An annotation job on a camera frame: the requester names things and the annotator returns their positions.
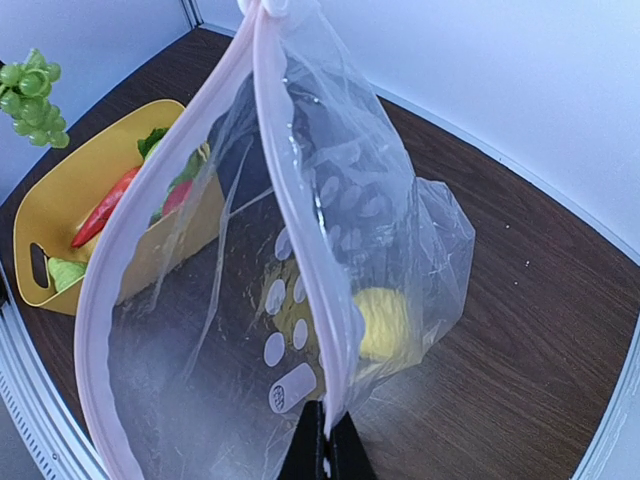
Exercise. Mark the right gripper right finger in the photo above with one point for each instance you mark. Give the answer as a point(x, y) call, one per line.
point(348, 459)

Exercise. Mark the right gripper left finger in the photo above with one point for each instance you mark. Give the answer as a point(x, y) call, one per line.
point(306, 454)

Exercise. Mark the yellow toy apple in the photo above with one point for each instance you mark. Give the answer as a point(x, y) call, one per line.
point(390, 337)

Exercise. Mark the clear dotted zip bag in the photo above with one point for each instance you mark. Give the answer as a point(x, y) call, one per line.
point(201, 335)

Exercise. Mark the green toy grapes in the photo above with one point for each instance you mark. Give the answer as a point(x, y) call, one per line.
point(25, 97)

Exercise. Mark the red toy chili pepper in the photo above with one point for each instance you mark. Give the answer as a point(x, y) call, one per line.
point(98, 218)

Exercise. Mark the green toy cabbage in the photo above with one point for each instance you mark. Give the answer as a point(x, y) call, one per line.
point(146, 145)

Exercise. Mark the front aluminium rail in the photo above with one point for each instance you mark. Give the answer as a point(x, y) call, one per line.
point(53, 438)

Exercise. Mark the left aluminium frame post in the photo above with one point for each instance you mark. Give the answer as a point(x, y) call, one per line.
point(192, 13)

